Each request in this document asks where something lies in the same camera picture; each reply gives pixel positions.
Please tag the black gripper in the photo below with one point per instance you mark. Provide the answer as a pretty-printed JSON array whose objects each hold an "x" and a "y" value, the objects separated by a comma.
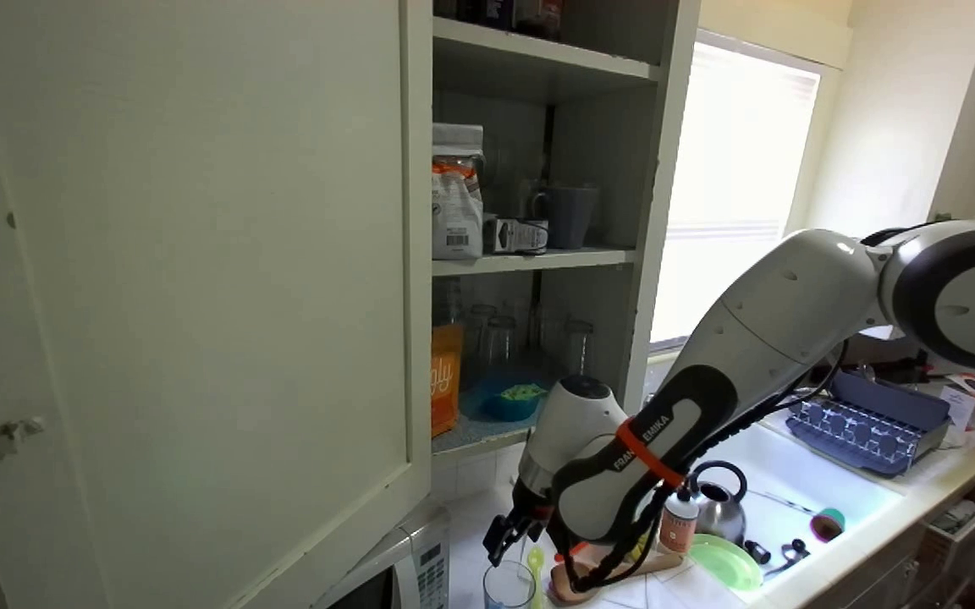
[{"x": 522, "y": 511}]

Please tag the clear glass cup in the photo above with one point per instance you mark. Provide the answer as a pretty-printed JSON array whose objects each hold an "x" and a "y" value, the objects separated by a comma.
[{"x": 507, "y": 590}]

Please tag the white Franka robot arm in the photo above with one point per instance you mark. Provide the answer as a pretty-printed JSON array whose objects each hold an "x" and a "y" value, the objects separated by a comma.
[{"x": 779, "y": 307}]

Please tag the clear drinking glass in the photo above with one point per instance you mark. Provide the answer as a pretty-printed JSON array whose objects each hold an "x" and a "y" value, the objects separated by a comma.
[
  {"x": 579, "y": 348},
  {"x": 492, "y": 340}
]

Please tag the yellow-green plastic utensil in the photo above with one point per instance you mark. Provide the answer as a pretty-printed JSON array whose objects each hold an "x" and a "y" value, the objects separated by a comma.
[{"x": 536, "y": 564}]

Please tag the wooden spoon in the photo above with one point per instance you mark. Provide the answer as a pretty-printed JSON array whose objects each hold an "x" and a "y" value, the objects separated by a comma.
[{"x": 571, "y": 580}]

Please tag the teal bowl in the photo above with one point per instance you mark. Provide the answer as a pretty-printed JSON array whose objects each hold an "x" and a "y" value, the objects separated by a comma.
[{"x": 507, "y": 396}]

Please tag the green plate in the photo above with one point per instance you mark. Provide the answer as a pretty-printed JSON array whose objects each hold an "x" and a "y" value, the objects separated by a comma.
[{"x": 727, "y": 561}]

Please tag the red teal small object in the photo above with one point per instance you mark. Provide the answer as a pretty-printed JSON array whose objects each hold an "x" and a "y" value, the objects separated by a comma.
[{"x": 826, "y": 524}]

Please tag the dark pitcher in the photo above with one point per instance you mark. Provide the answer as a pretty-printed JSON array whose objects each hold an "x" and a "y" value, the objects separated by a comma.
[{"x": 571, "y": 215}]

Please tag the blue tray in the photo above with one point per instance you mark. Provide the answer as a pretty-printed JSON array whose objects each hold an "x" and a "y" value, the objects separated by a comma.
[{"x": 863, "y": 427}]

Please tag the cream cabinet door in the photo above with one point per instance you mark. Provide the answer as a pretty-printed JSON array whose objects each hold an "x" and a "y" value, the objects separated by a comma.
[{"x": 204, "y": 281}]

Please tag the bright window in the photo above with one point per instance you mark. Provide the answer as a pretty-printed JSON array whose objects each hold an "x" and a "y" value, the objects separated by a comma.
[{"x": 736, "y": 190}]

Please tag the cream base cabinet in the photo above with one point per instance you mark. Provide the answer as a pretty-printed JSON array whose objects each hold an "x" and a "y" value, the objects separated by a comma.
[{"x": 938, "y": 528}]

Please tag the cream wall cabinet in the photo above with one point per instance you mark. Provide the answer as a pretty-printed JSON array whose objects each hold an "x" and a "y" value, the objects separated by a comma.
[{"x": 668, "y": 171}]

